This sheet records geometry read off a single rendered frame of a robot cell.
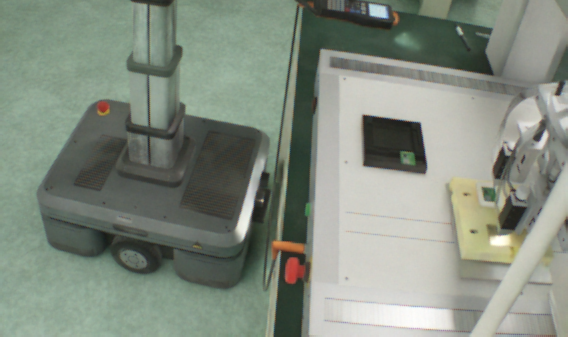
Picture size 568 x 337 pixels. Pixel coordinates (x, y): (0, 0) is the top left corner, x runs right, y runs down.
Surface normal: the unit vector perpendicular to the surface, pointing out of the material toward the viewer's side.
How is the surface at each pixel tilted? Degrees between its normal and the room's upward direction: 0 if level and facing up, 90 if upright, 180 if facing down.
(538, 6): 90
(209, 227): 0
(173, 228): 45
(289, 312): 0
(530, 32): 90
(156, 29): 90
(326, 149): 0
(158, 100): 90
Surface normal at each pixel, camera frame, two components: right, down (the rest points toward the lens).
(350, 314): 0.13, -0.75
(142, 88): -0.15, 0.63
